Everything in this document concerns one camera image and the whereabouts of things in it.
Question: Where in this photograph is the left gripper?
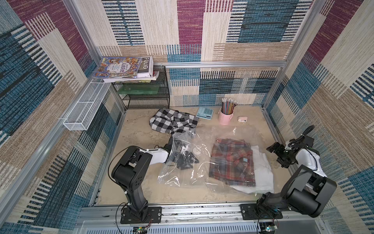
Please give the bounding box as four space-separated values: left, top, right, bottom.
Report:
172 152 199 170

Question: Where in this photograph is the black white checked shirt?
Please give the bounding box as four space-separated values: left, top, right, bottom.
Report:
150 108 199 135

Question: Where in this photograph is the clear plastic vacuum bag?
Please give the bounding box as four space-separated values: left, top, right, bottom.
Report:
158 125 274 194

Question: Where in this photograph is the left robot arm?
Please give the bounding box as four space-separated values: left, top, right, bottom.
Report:
108 137 199 225

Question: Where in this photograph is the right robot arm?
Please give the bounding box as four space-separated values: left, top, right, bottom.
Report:
255 125 337 218

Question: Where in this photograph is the red plaid shirt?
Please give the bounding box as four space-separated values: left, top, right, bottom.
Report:
209 138 256 187

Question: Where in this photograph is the white folded shirt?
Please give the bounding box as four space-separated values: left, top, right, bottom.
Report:
230 146 274 194

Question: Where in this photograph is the teal calculator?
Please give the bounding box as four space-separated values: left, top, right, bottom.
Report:
196 107 214 120

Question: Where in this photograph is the pink pencil cup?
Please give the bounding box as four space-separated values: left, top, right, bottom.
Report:
218 107 233 126

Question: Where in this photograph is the coloured pencils bundle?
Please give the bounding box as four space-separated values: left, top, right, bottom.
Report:
221 98 238 115

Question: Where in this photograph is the pink eraser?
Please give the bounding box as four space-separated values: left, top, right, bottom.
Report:
237 116 248 123

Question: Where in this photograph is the green folder on shelf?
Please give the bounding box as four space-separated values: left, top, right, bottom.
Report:
117 85 159 95

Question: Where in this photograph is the black white Folio book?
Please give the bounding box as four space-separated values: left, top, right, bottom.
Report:
135 56 153 79

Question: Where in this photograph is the colourful picture book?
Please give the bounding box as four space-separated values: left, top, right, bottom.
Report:
93 57 142 79

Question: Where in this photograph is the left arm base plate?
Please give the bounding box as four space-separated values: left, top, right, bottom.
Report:
120 206 162 224

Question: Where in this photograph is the black wire shelf rack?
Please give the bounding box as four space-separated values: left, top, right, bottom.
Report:
114 66 170 110

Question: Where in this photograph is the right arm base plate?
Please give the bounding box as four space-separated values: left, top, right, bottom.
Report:
240 203 283 220

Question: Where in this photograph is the white wire basket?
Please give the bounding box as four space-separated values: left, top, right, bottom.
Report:
63 82 110 131

